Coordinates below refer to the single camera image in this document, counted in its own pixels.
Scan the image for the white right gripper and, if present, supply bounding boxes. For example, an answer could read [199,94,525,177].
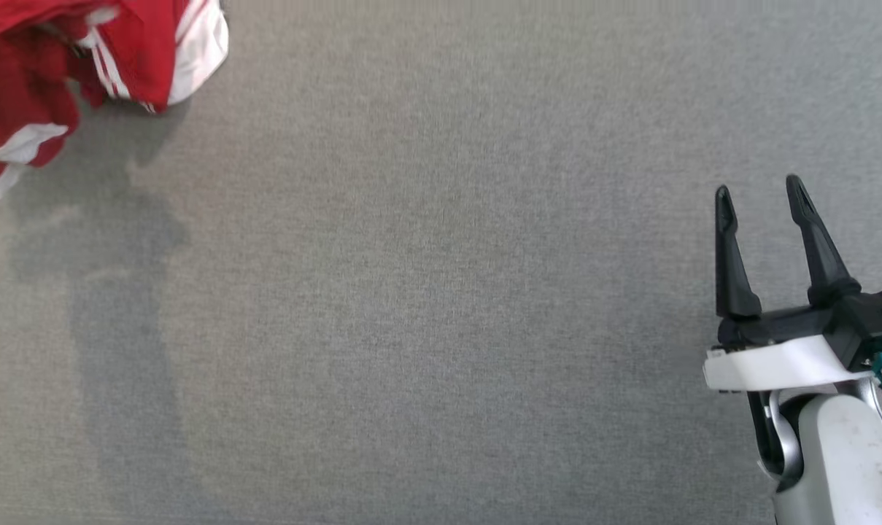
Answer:
[703,174,879,394]

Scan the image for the red shorts with white stripe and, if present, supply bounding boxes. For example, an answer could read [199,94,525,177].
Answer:
[0,0,113,212]

